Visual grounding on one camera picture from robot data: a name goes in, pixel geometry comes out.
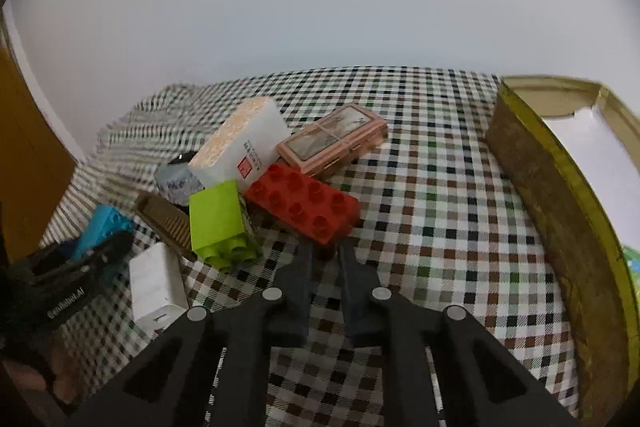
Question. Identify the checkered tablecloth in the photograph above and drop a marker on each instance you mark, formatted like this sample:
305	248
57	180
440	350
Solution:
440	207

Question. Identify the green printed card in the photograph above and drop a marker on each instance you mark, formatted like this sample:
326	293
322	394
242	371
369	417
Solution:
632	267

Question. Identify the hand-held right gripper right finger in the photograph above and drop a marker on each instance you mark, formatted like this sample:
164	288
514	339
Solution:
357	307

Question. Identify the person's left hand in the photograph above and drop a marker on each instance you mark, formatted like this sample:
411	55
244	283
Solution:
64	382

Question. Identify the white charger adapter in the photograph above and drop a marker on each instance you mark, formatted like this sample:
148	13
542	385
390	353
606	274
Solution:
156	284

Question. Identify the red building block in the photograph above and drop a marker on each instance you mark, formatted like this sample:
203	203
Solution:
300	202

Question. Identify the pink rectangular case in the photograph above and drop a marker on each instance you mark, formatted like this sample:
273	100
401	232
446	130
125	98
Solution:
332	139

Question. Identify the white box with speckled top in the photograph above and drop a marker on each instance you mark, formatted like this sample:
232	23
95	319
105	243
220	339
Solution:
240	142

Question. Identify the grey patterned round tin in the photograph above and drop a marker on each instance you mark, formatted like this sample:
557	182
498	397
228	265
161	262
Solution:
175	184

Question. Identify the brown comb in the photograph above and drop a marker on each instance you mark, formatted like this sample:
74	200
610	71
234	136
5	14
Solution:
167	222

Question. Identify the brown wooden door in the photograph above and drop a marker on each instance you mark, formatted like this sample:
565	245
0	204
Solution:
25	157

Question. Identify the cyan building block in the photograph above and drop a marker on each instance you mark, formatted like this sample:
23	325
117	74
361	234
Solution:
102	222

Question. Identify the white paper liner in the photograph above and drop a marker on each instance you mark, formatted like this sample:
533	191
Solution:
590	157

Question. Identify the green building block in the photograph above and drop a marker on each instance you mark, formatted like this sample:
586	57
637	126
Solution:
220	222

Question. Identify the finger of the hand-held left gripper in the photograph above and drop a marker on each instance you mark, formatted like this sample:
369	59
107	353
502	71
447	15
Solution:
111	252

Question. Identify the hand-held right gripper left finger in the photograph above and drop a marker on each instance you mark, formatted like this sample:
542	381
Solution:
295	307

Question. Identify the gold tin box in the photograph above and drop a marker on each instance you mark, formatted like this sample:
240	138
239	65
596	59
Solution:
550	217

